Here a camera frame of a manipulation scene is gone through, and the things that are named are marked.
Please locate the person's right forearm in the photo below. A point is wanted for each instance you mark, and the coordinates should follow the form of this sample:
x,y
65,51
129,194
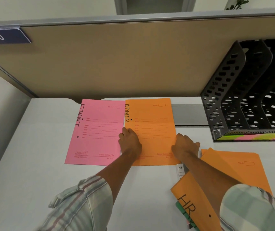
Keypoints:
x,y
207,180

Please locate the black perforated file rack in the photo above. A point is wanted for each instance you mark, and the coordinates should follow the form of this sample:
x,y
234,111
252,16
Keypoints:
x,y
255,69

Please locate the tan desk partition panel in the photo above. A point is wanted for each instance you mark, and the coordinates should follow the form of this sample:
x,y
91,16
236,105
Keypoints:
x,y
115,64

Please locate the frosted glass door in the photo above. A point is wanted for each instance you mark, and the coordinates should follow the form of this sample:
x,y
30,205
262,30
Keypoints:
x,y
154,4

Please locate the grey folder white spine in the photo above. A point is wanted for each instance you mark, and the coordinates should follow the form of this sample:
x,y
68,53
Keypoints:
x,y
180,171

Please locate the green folder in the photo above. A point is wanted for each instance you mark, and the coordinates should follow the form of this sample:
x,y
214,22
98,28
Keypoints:
x,y
182,212

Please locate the person's right hand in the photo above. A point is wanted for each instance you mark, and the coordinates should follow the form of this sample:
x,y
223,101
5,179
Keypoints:
x,y
185,147

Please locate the white curved side panel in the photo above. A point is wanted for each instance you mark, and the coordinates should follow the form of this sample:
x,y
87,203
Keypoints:
x,y
2,117

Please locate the yellow-green sticky note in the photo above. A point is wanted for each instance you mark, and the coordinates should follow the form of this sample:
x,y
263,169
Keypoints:
x,y
232,137
269,136

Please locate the person's right shirt sleeve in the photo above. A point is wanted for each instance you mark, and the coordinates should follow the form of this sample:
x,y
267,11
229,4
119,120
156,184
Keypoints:
x,y
248,209

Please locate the pink sticky note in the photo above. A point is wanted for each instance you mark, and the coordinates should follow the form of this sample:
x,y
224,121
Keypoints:
x,y
251,137

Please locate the person's left hand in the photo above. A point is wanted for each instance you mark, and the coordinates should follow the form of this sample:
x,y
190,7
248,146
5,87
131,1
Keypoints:
x,y
130,143

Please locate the dark blue number plate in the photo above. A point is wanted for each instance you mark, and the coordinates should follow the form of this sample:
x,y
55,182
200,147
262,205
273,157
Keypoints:
x,y
5,37

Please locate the slim leafy green plant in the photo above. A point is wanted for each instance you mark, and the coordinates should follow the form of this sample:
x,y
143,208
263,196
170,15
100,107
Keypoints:
x,y
239,1

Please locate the person's left forearm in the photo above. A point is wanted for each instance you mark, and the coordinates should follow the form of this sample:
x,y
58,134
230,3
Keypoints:
x,y
118,175

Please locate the pink folder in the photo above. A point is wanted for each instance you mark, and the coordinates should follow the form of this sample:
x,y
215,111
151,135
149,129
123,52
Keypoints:
x,y
91,151

